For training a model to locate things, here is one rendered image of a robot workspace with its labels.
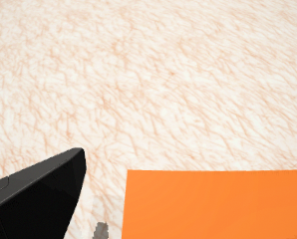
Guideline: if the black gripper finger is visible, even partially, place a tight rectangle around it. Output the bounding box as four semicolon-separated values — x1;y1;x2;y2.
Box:
0;147;86;239

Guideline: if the orange block with dark square face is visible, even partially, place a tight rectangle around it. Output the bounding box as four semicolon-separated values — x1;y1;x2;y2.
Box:
122;170;297;239

